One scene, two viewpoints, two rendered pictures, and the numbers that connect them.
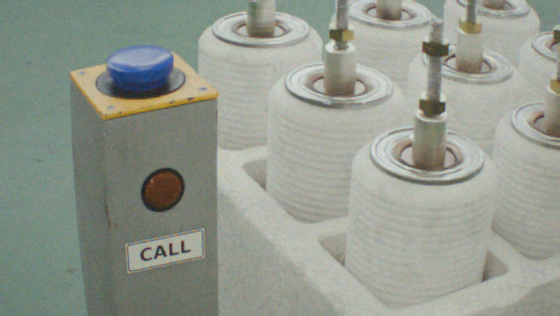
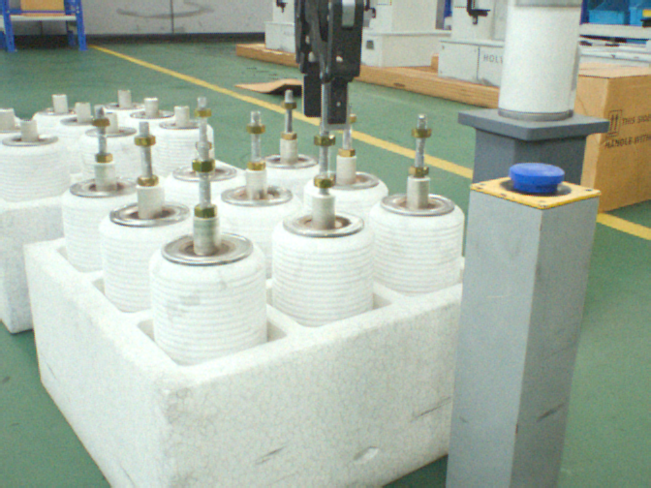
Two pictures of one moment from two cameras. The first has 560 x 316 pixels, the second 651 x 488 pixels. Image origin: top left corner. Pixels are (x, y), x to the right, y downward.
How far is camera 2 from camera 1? 1.03 m
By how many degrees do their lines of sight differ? 89
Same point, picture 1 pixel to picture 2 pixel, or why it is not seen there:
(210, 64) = (245, 284)
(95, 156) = (582, 235)
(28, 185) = not seen: outside the picture
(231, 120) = (262, 320)
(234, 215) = (376, 336)
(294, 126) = (368, 249)
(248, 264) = (393, 356)
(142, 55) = (536, 167)
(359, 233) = (448, 259)
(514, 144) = (372, 193)
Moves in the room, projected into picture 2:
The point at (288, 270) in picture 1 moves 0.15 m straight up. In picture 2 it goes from (442, 313) to (453, 156)
